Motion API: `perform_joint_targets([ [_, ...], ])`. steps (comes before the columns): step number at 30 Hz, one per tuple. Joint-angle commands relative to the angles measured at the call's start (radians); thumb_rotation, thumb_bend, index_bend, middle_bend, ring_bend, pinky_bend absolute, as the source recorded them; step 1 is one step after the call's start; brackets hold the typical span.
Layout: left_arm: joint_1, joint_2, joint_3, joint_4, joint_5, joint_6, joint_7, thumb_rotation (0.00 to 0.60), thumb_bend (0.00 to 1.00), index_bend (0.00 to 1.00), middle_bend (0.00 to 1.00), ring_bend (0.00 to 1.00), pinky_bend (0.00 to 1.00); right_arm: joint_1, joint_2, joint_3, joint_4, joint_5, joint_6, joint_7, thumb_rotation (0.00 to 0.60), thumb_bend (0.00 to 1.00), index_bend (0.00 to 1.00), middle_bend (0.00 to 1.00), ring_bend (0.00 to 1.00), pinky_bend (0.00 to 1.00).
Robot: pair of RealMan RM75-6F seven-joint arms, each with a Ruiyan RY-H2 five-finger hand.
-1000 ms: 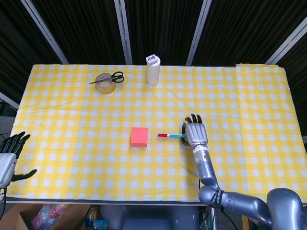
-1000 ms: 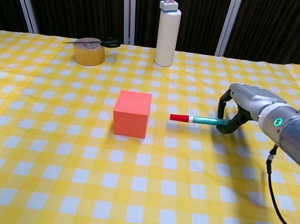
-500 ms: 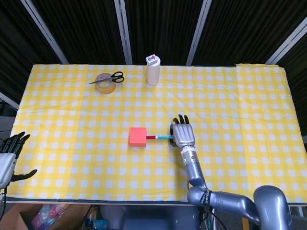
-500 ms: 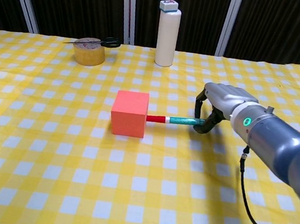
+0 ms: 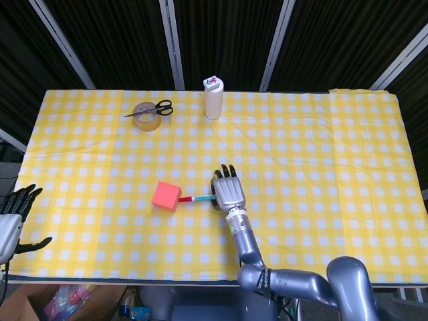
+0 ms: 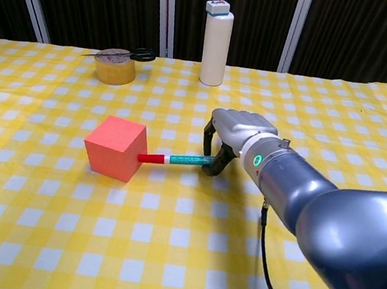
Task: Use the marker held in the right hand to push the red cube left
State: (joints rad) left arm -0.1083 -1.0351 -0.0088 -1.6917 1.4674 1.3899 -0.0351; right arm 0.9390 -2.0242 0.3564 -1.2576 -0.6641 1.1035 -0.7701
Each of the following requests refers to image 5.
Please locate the red and teal marker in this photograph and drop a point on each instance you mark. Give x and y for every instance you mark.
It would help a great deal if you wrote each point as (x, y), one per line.
(200, 198)

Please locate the brown cardboard box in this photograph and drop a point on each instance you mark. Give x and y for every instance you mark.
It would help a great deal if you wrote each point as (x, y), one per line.
(26, 304)

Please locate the white cylindrical bottle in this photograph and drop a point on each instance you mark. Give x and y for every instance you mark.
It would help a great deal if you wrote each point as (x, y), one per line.
(213, 105)

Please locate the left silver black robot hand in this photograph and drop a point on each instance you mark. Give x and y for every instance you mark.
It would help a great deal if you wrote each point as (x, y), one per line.
(8, 227)

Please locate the yellowish clear packing tape roll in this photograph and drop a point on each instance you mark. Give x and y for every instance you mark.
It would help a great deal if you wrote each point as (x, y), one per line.
(147, 125)

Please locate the yellow white checkered tablecloth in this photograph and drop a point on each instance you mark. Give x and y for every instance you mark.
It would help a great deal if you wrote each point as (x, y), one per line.
(301, 167)

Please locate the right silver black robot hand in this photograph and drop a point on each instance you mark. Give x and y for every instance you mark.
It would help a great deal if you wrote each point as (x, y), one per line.
(229, 192)

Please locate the white frame post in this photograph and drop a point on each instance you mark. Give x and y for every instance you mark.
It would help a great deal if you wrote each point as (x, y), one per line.
(277, 47)
(63, 47)
(13, 140)
(401, 60)
(173, 47)

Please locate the clear bag of colourful items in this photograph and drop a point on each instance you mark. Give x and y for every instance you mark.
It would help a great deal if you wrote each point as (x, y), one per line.
(67, 301)

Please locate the red cube block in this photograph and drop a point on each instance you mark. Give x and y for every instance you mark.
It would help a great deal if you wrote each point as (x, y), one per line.
(164, 198)

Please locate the white mahjong tile block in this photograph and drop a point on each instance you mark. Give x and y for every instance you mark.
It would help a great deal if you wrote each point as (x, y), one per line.
(212, 82)

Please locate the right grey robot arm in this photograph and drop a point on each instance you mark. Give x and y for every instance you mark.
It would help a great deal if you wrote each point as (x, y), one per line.
(284, 281)

